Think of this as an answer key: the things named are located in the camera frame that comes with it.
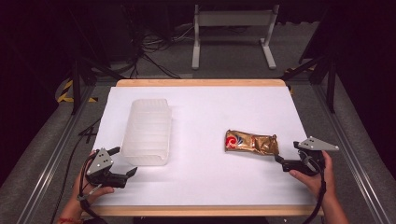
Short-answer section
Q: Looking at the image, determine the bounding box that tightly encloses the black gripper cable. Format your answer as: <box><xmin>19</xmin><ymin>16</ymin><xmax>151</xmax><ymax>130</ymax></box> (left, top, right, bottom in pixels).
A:
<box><xmin>300</xmin><ymin>150</ymin><xmax>328</xmax><ymax>224</ymax></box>
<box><xmin>77</xmin><ymin>153</ymin><xmax>108</xmax><ymax>219</ymax></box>

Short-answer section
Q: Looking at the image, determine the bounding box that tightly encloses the person's right hand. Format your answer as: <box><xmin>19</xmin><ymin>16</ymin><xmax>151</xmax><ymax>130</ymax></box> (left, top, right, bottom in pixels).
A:
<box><xmin>289</xmin><ymin>150</ymin><xmax>338</xmax><ymax>201</ymax></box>

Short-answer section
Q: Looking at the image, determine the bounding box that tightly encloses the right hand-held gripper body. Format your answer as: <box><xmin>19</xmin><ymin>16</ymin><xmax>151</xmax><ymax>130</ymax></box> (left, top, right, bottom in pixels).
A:
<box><xmin>281</xmin><ymin>135</ymin><xmax>340</xmax><ymax>177</ymax></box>

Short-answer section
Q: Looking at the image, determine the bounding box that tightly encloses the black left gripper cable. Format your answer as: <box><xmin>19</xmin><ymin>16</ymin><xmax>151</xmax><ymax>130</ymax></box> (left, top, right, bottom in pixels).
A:
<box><xmin>77</xmin><ymin>153</ymin><xmax>108</xmax><ymax>219</ymax></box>

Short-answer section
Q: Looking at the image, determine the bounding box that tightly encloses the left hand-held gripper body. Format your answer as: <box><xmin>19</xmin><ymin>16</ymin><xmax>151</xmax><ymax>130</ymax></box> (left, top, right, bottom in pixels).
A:
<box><xmin>85</xmin><ymin>147</ymin><xmax>129</xmax><ymax>189</ymax></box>

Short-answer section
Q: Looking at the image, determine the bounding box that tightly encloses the yellow black floor tape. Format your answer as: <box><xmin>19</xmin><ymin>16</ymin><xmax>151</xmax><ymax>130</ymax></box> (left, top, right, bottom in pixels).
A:
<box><xmin>55</xmin><ymin>78</ymin><xmax>99</xmax><ymax>104</ymax></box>

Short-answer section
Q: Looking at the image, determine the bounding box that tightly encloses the black metal stand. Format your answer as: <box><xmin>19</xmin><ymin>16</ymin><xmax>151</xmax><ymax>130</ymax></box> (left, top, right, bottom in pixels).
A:
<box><xmin>68</xmin><ymin>8</ymin><xmax>126</xmax><ymax>116</ymax></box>
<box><xmin>279</xmin><ymin>46</ymin><xmax>339</xmax><ymax>115</ymax></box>

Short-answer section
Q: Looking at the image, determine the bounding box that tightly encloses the translucent plastic container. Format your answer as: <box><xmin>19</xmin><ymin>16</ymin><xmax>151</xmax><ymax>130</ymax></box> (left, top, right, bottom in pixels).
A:
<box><xmin>120</xmin><ymin>98</ymin><xmax>173</xmax><ymax>167</ymax></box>

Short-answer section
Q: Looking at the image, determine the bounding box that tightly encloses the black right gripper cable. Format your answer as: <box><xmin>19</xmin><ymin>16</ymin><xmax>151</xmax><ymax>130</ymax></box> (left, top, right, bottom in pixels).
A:
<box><xmin>300</xmin><ymin>150</ymin><xmax>328</xmax><ymax>224</ymax></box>

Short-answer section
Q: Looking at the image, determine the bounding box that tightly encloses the aluminium floor rail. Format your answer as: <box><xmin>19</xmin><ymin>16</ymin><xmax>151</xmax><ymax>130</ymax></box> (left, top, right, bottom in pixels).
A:
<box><xmin>312</xmin><ymin>83</ymin><xmax>394</xmax><ymax>224</ymax></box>
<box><xmin>18</xmin><ymin>84</ymin><xmax>97</xmax><ymax>224</ymax></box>

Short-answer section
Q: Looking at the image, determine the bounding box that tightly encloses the white metal stand frame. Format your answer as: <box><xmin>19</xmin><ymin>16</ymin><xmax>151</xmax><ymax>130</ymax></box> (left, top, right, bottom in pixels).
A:
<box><xmin>191</xmin><ymin>4</ymin><xmax>280</xmax><ymax>71</ymax></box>

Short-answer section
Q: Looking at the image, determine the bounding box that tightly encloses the thin black floor cable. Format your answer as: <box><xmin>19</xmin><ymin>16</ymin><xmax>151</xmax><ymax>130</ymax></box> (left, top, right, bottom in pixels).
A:
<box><xmin>49</xmin><ymin>118</ymin><xmax>103</xmax><ymax>224</ymax></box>

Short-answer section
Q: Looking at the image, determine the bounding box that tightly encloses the person's left hand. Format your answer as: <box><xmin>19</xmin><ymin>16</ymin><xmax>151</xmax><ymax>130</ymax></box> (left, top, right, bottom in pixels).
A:
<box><xmin>72</xmin><ymin>150</ymin><xmax>116</xmax><ymax>207</ymax></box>

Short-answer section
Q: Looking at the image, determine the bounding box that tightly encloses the bundle of black floor cables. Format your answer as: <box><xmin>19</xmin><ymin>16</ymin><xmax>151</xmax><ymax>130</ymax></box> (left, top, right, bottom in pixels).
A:
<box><xmin>120</xmin><ymin>4</ymin><xmax>194</xmax><ymax>79</ymax></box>

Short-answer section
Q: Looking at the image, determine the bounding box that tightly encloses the white table cover sheet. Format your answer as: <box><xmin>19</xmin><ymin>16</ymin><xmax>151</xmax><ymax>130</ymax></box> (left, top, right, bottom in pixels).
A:
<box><xmin>91</xmin><ymin>86</ymin><xmax>318</xmax><ymax>207</ymax></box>

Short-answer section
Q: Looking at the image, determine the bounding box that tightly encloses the gold foil snack packet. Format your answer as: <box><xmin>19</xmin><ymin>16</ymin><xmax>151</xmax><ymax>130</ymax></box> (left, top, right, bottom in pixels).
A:
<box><xmin>224</xmin><ymin>129</ymin><xmax>280</xmax><ymax>157</ymax></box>

